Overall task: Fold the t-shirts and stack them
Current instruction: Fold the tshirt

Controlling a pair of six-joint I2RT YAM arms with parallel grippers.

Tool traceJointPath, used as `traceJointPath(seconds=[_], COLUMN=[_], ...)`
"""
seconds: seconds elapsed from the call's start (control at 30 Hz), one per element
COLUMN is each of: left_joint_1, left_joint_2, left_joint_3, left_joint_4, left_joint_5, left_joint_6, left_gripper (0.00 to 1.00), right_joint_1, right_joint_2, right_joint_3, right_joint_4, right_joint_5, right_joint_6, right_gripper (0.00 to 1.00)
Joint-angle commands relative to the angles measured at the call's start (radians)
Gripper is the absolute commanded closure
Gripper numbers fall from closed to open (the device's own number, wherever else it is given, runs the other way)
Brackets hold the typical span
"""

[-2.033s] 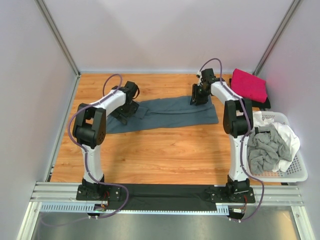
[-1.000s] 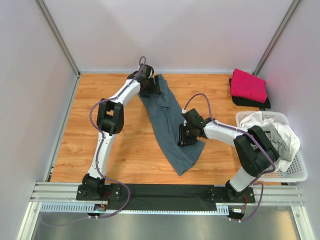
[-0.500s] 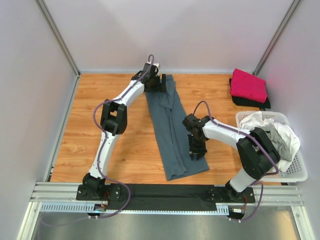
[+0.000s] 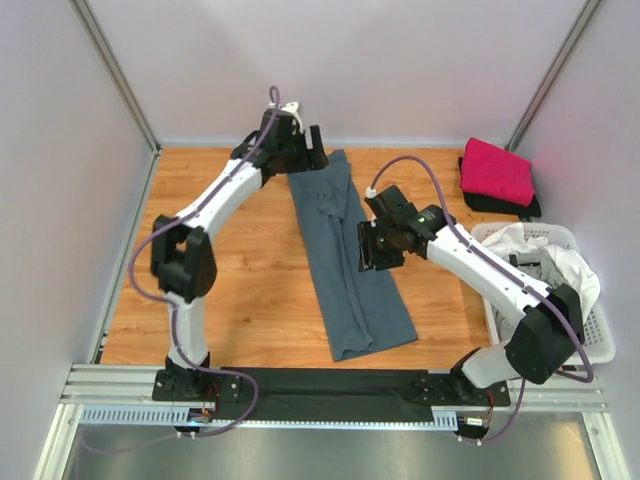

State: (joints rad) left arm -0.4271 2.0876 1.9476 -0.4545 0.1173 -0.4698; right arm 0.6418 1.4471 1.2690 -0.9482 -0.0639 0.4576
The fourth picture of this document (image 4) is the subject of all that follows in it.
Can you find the folded black t-shirt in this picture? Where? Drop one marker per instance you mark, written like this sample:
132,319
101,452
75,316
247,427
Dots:
487,204

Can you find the grey slotted cable duct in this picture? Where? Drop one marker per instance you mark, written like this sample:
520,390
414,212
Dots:
185,417

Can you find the white plastic laundry basket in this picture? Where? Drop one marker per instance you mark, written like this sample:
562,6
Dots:
598,342

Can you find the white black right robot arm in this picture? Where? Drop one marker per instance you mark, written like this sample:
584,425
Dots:
548,323

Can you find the right aluminium corner post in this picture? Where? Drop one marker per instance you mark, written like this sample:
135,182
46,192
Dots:
585,17

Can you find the left aluminium corner post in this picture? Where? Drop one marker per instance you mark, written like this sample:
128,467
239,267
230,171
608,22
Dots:
96,35

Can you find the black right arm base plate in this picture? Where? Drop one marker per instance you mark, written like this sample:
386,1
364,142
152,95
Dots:
445,389

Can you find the white t-shirt in basket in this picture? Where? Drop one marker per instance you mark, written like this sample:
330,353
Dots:
557,248

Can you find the aluminium corner post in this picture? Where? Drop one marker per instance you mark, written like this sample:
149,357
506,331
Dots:
585,17
96,35

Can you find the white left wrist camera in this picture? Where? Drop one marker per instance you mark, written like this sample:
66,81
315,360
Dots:
293,109

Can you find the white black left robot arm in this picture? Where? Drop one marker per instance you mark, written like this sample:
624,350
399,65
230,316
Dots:
182,256

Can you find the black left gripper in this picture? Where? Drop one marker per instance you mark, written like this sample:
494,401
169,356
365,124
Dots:
314,159

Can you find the grey t-shirt in basket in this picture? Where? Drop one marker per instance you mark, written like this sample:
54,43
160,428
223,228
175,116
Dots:
537,264

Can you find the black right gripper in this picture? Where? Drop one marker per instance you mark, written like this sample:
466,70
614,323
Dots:
368,256

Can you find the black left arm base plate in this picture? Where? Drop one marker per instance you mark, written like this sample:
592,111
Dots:
197,386

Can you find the folded pink t-shirt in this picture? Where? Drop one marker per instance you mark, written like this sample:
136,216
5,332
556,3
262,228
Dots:
491,171

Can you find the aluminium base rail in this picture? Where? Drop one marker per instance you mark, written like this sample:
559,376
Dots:
95,383

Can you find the blue-grey t-shirt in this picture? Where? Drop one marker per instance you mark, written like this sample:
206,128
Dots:
363,313

